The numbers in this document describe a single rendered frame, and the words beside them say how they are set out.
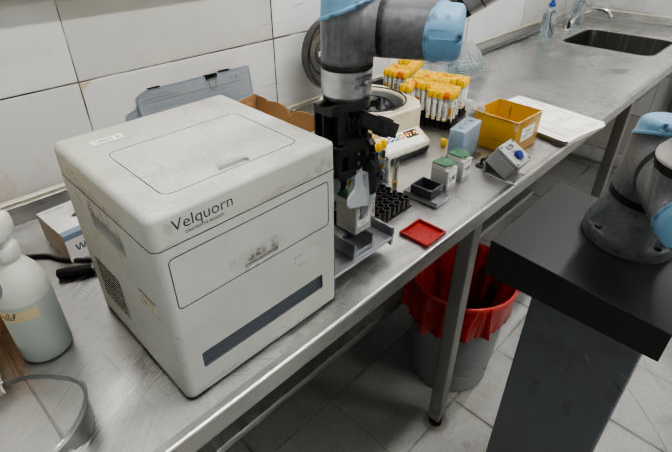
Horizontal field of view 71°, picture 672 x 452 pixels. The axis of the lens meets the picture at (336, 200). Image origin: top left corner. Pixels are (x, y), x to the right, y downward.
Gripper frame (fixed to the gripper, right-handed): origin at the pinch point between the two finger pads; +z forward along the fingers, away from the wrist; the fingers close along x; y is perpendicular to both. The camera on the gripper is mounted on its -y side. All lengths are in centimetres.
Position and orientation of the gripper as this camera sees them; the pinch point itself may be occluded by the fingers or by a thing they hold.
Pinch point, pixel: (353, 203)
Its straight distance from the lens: 82.4
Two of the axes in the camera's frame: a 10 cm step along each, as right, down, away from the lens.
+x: 7.1, 3.7, -5.9
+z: 0.0, 8.5, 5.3
